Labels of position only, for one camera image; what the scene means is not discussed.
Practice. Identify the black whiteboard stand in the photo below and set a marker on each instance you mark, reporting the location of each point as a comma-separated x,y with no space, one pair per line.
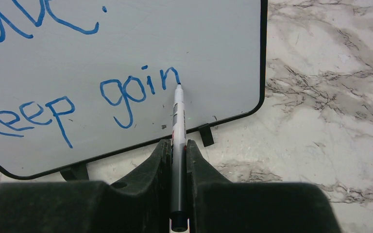
78,172

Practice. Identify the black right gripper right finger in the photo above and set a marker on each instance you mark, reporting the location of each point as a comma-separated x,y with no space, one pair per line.
218,205

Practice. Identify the blue whiteboard marker pen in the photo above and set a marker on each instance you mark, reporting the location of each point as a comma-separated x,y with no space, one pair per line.
178,192

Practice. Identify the black framed whiteboard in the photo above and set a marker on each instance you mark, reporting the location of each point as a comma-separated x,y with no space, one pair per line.
81,80

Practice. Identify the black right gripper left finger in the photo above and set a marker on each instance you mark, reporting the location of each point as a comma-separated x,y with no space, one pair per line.
137,203

